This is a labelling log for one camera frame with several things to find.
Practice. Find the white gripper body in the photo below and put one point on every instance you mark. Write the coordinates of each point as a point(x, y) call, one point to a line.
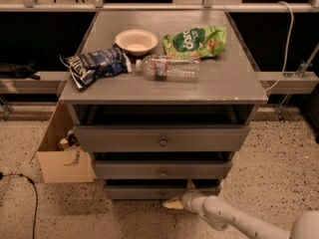
point(189, 198)

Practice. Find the grey bottom drawer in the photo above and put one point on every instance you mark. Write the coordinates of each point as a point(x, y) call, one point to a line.
point(144, 192)

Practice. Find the grey drawer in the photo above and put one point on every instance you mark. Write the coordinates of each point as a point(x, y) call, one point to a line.
point(160, 169)
point(159, 138)
point(144, 192)

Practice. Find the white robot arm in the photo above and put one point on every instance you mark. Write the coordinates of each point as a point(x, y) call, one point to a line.
point(219, 214)

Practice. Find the grey wooden drawer cabinet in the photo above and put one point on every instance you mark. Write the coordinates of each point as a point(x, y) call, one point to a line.
point(227, 91)

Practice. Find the grey middle drawer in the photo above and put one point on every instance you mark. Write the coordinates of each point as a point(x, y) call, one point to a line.
point(160, 169)

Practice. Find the grey top drawer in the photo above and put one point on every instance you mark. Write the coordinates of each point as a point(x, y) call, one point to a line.
point(159, 138)

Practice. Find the clear plastic water bottle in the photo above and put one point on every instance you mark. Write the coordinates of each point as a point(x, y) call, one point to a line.
point(169, 68)

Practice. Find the items inside cardboard box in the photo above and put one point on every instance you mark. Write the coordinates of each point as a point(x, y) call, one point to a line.
point(69, 140)

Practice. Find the cardboard box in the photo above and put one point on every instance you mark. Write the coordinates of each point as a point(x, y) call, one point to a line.
point(61, 162)

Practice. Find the green snack bag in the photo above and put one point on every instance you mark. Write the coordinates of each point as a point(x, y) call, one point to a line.
point(205, 42)

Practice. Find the white paper bowl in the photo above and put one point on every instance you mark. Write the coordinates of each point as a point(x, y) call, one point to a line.
point(136, 42)

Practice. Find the blue chip bag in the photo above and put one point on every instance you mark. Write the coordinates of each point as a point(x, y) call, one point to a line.
point(86, 68)

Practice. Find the black object on ledge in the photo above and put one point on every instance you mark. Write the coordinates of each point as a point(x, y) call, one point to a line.
point(16, 71)

